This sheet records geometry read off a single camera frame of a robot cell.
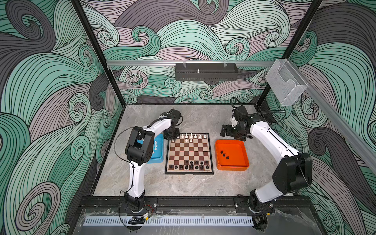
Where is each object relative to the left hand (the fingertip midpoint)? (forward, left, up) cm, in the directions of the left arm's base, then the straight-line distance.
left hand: (174, 137), depth 97 cm
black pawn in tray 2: (-11, -32, -2) cm, 34 cm away
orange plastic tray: (-11, -37, -3) cm, 39 cm away
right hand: (-5, -32, +11) cm, 35 cm away
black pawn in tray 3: (-13, -34, -2) cm, 37 cm away
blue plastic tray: (-12, +10, -1) cm, 16 cm away
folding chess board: (-11, -11, -1) cm, 15 cm away
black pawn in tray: (-9, -31, -2) cm, 32 cm away
